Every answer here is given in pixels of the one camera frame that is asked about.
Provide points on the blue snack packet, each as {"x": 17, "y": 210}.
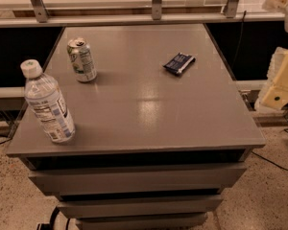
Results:
{"x": 179, "y": 63}

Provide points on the clear plastic water bottle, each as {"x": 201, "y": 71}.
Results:
{"x": 43, "y": 95}

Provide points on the grey drawer cabinet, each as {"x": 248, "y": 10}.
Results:
{"x": 151, "y": 149}

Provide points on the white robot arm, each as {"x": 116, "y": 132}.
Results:
{"x": 286, "y": 30}

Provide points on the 7up soda can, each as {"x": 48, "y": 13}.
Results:
{"x": 81, "y": 59}

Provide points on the metal railing frame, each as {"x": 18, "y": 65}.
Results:
{"x": 73, "y": 13}

